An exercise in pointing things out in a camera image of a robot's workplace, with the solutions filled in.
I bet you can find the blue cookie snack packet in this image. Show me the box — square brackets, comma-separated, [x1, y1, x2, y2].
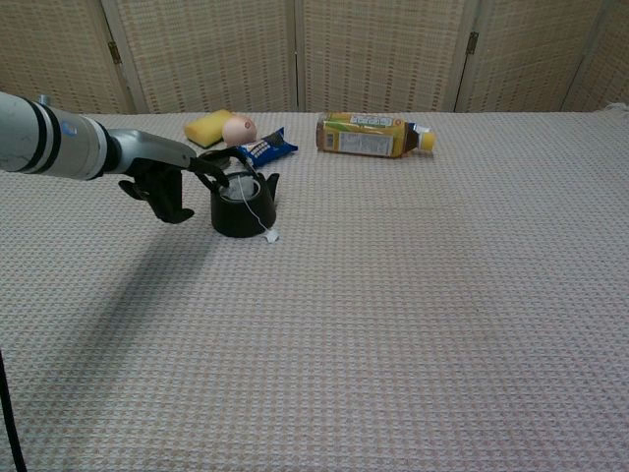
[237, 127, 300, 167]

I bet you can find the yellow sponge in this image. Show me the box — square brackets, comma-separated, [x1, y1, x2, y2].
[183, 109, 233, 150]

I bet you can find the blue pyramid tea bag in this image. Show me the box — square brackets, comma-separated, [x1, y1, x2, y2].
[219, 176, 280, 244]

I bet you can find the black teapot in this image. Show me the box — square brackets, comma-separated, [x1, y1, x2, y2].
[196, 147, 281, 239]

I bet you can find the peach coloured egg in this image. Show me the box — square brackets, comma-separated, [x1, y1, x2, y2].
[221, 112, 258, 148]

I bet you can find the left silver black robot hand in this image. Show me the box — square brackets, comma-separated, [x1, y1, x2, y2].
[105, 128, 230, 225]

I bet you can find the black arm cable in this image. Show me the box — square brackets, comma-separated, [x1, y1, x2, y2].
[0, 348, 29, 472]

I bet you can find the woven bamboo screen panel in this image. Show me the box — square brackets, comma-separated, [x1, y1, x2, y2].
[0, 0, 137, 117]
[294, 0, 481, 114]
[454, 0, 610, 114]
[100, 0, 300, 114]
[559, 0, 629, 112]

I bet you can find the yellow drink bottle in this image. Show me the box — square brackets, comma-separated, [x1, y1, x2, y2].
[315, 111, 437, 159]

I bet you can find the small black lid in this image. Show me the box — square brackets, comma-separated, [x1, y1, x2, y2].
[200, 150, 232, 171]

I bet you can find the beige woven tablecloth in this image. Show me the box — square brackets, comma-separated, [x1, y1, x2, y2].
[0, 111, 629, 472]

